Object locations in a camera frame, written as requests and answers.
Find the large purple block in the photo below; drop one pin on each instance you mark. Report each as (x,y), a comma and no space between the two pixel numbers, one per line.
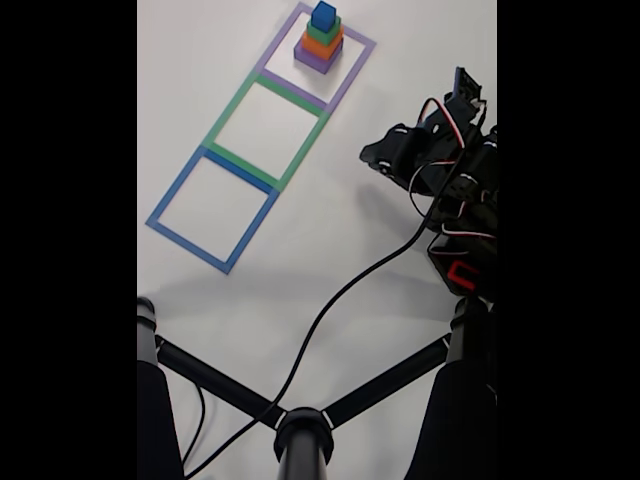
(312,61)

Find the orange block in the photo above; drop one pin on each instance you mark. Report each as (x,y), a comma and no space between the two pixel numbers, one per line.
(317,47)

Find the green block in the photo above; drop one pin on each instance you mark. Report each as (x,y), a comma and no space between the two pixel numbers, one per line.
(325,34)

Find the small blue block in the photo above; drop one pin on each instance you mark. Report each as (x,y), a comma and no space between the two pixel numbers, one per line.
(324,14)

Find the purple tape square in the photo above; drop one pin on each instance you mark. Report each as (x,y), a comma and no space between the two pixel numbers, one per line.
(350,70)

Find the red table clamp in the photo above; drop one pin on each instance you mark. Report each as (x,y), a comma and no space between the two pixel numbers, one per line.
(452,272)

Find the green tape square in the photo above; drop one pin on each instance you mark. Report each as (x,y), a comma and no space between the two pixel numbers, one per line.
(238,106)

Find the blue tape square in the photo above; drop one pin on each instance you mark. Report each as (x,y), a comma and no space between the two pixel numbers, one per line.
(174,192)

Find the black tripod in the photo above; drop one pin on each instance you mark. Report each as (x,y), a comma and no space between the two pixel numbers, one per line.
(302,445)

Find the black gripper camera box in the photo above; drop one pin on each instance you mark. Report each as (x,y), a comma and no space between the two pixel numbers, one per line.
(467,92)

